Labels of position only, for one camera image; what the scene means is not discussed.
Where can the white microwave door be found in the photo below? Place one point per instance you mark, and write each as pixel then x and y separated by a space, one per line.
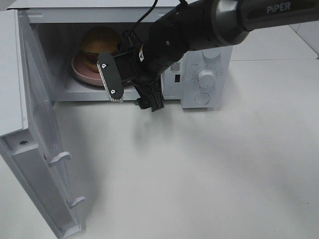
pixel 30 141

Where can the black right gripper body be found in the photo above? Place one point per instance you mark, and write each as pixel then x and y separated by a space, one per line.
pixel 142 64

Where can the white microwave oven body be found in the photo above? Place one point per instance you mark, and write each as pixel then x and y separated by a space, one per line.
pixel 54 28

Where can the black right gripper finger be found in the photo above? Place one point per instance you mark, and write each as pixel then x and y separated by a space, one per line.
pixel 130 41
pixel 150 96

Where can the round white door button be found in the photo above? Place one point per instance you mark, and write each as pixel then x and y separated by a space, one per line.
pixel 202 98

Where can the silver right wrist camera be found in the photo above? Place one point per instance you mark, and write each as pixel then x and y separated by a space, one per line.
pixel 110 77

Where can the pink round plate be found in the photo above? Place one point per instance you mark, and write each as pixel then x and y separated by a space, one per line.
pixel 83 73

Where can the burger with lettuce and cheese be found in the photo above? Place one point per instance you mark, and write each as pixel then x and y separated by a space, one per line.
pixel 97 40

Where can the white timer knob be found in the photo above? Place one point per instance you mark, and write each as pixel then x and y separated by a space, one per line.
pixel 206 79

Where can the upper white power knob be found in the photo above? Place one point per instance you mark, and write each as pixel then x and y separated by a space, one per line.
pixel 211 53

